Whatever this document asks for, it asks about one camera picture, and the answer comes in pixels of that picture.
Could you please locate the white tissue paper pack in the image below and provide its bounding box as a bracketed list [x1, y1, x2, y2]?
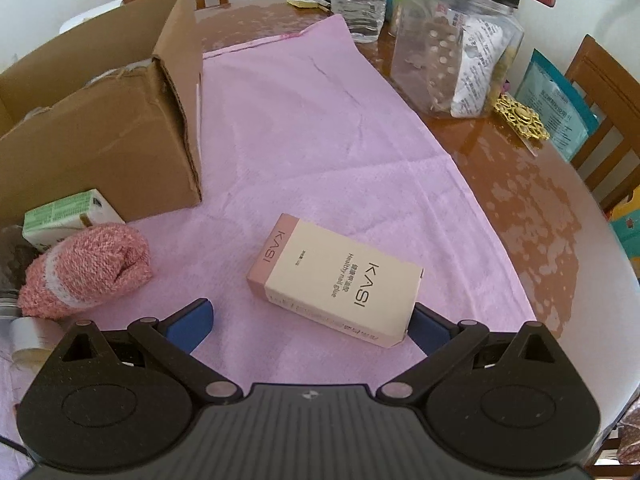
[59, 0, 126, 34]

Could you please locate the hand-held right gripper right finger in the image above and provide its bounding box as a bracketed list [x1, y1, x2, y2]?
[377, 302, 571, 404]

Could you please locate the green tissue pack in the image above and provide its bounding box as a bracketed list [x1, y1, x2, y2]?
[22, 189, 126, 251]

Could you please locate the pink knitted sock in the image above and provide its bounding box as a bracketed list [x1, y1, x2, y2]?
[19, 223, 153, 320]

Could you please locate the pink towel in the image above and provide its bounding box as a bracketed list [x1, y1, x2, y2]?
[0, 14, 534, 461]

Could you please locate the large clear jar black lid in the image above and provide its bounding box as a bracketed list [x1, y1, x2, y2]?
[390, 0, 526, 120]

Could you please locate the gold ornament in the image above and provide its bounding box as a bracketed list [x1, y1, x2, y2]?
[492, 94, 551, 142]

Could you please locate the teal packet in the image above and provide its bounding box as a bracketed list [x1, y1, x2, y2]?
[515, 49, 601, 162]

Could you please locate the clear water bottle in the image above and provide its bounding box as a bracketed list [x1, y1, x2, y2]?
[332, 0, 392, 44]

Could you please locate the brown cardboard box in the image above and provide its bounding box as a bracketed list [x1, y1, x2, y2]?
[0, 0, 205, 224]

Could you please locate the cream and pink carton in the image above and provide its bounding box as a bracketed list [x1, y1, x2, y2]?
[246, 213, 425, 350]

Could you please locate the colourful box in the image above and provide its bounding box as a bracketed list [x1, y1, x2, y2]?
[606, 199, 640, 262]

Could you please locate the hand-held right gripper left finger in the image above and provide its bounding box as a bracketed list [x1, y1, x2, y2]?
[47, 298, 240, 405]

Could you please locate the small white roll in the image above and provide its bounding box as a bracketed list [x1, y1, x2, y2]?
[9, 316, 64, 366]

